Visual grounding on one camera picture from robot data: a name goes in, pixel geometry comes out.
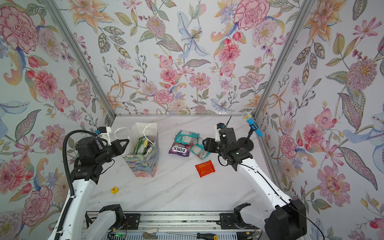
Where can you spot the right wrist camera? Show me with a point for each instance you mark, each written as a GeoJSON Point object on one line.
{"type": "Point", "coordinates": [219, 126]}

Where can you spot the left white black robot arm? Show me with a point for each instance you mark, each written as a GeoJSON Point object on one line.
{"type": "Point", "coordinates": [82, 183]}

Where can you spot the small yellow cube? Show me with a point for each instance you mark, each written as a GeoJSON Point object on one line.
{"type": "Point", "coordinates": [114, 190]}

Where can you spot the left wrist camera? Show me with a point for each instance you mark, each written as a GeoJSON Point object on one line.
{"type": "Point", "coordinates": [104, 133]}

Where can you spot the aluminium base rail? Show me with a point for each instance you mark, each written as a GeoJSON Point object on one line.
{"type": "Point", "coordinates": [206, 221]}

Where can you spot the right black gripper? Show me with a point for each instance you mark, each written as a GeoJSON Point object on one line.
{"type": "Point", "coordinates": [216, 145]}

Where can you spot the red snack packet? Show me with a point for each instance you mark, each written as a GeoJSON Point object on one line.
{"type": "Point", "coordinates": [205, 168]}

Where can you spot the blue microphone on stand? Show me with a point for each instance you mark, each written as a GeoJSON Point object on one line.
{"type": "Point", "coordinates": [246, 142]}

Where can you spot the teal snack packet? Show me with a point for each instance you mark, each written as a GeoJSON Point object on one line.
{"type": "Point", "coordinates": [187, 138]}
{"type": "Point", "coordinates": [199, 151]}

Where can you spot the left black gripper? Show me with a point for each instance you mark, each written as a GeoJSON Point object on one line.
{"type": "Point", "coordinates": [114, 147]}

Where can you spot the green Fox's candy bag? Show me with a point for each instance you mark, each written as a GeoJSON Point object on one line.
{"type": "Point", "coordinates": [141, 147]}

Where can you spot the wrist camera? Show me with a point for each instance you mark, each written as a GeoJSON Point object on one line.
{"type": "Point", "coordinates": [219, 126]}
{"type": "Point", "coordinates": [104, 133]}

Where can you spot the purple Fox's berries candy bag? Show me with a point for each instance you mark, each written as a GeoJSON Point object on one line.
{"type": "Point", "coordinates": [180, 150]}

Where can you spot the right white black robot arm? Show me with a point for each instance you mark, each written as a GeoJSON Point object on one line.
{"type": "Point", "coordinates": [280, 217]}

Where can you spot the floral paper gift bag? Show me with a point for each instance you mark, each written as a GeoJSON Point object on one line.
{"type": "Point", "coordinates": [143, 166]}

